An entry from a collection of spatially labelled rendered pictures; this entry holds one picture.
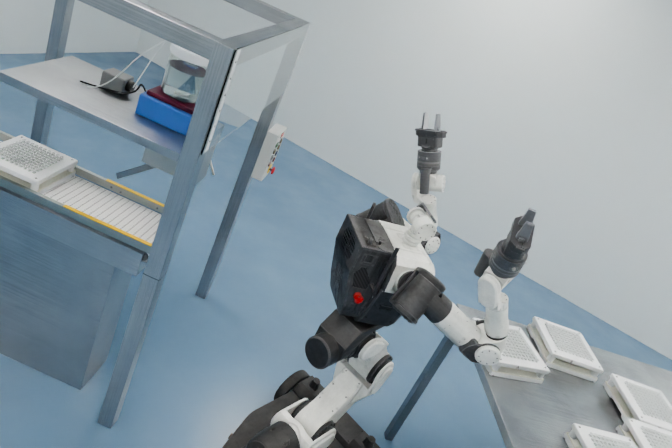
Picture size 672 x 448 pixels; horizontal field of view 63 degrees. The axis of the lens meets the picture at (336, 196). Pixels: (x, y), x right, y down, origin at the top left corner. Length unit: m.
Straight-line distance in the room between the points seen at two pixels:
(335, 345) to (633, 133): 3.73
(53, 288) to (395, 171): 3.71
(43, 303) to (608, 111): 4.27
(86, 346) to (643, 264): 4.39
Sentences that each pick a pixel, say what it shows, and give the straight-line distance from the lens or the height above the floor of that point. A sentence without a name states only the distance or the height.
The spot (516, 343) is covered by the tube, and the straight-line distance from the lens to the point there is 2.38.
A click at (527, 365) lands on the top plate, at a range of 2.30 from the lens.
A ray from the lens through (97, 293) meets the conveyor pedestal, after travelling 2.31.
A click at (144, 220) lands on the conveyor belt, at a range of 2.23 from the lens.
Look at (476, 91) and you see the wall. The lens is 5.14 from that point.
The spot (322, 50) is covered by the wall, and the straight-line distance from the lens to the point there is 5.57.
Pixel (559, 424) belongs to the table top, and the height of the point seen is 0.83.
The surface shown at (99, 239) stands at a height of 0.77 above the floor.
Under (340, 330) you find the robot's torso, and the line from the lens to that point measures 1.93.
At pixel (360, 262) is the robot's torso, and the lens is 1.73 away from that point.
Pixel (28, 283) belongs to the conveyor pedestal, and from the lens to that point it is 2.47.
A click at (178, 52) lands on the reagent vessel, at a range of 1.89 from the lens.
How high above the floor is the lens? 1.99
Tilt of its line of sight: 23 degrees down
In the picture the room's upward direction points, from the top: 24 degrees clockwise
